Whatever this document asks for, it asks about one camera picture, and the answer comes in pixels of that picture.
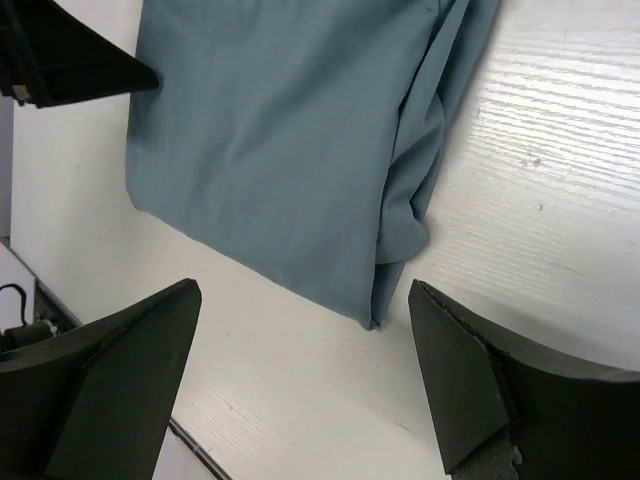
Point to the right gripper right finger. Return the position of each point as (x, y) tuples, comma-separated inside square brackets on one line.
[(506, 407)]

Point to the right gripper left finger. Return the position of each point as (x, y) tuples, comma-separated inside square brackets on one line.
[(95, 402)]

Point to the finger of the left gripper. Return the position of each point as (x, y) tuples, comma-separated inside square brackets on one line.
[(49, 58)]

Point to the blue t-shirt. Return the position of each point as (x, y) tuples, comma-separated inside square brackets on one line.
[(302, 139)]

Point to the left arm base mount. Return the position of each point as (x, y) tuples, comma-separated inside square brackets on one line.
[(29, 311)]

